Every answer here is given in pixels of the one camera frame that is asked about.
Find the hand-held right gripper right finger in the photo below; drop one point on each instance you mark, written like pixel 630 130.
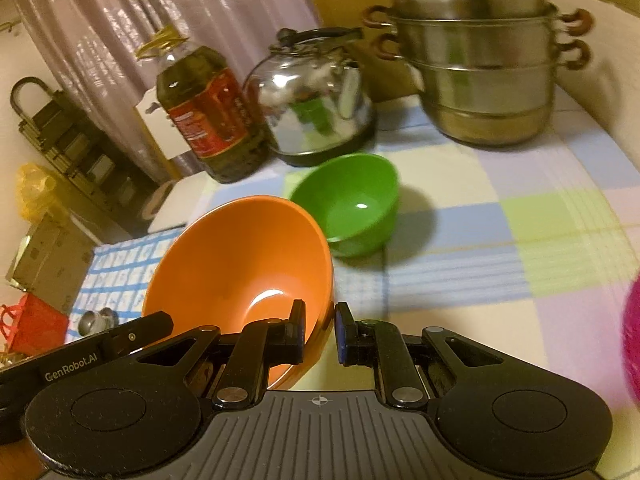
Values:
pixel 342 332

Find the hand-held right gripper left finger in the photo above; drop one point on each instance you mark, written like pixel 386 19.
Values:
pixel 299 332

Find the orange plastic bowl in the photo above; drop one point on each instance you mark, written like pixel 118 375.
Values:
pixel 240 260

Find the silver metal fixture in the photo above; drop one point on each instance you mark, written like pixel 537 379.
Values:
pixel 92 321

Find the red paper bag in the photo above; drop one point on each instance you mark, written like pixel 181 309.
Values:
pixel 35 320

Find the blue plaid cloth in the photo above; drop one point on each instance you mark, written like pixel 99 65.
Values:
pixel 120 270

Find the cardboard box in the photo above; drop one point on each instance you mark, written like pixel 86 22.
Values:
pixel 50 260

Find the green plastic bowl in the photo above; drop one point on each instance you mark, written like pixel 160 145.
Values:
pixel 345 210

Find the yellow plastic bag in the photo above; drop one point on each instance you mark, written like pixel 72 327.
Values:
pixel 37 190

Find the pastel checked tablecloth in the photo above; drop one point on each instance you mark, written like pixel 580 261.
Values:
pixel 500 260

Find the black metal rack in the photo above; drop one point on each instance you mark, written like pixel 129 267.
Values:
pixel 65 140

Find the stainless steel kettle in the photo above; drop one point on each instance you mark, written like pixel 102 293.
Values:
pixel 310 105

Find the cooking oil bottle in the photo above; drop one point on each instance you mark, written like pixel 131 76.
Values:
pixel 215 110

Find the white wooden chair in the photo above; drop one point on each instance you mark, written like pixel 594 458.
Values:
pixel 160 130

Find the stainless steel steamer pot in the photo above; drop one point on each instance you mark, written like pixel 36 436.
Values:
pixel 475 75

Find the large purple glass plate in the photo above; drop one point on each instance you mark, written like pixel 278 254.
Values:
pixel 634 340

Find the sheer curtain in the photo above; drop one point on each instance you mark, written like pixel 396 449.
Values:
pixel 100 20

